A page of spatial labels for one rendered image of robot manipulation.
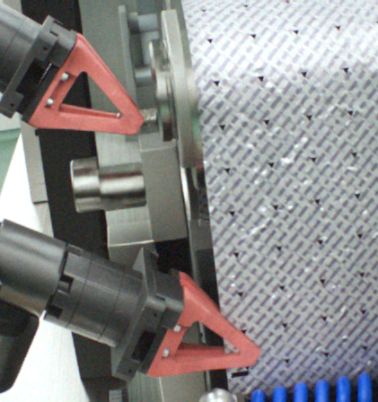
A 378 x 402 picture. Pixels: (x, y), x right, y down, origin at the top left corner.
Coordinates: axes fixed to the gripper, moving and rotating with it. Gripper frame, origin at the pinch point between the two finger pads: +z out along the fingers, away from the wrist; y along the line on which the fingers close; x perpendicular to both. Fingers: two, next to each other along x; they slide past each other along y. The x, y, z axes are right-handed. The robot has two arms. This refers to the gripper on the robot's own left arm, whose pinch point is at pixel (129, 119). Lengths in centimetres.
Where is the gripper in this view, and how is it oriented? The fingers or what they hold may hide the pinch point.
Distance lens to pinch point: 77.8
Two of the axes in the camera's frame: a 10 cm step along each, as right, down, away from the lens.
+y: 0.8, 2.7, -9.6
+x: 5.2, -8.4, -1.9
